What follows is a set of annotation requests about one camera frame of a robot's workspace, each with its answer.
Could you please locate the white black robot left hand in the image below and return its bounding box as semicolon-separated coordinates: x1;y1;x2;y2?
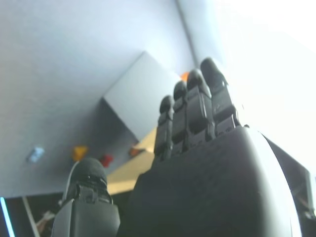
50;57;302;237

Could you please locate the white cardboard box with flaps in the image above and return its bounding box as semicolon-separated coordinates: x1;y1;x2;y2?
103;51;183;196

